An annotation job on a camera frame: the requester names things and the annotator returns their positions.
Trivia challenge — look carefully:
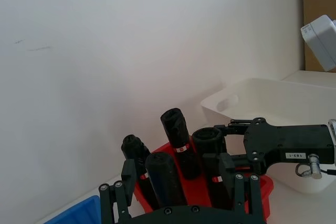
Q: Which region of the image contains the thin cable with silver plug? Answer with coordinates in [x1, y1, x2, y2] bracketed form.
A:
[296, 153, 336, 180]

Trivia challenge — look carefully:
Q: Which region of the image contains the white plastic bin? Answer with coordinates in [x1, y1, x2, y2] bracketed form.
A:
[201, 77, 336, 195]

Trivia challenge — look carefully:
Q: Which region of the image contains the black bag roll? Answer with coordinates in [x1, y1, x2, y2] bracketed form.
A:
[145, 152, 188, 208]
[160, 108, 203, 180]
[192, 127, 235, 210]
[121, 134, 160, 210]

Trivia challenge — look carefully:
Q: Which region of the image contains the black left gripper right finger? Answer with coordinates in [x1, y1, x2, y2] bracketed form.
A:
[219, 152, 264, 220]

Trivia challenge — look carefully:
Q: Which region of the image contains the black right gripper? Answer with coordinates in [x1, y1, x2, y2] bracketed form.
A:
[203, 117, 336, 175]

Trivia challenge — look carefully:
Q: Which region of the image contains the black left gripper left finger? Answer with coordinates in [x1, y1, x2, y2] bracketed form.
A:
[98, 158, 138, 224]

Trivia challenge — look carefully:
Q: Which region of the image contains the red plastic bin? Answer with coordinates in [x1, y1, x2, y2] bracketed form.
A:
[132, 141, 274, 222]

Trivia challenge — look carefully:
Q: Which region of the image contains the blue plastic bin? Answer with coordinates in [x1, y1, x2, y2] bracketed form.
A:
[43, 195, 102, 224]

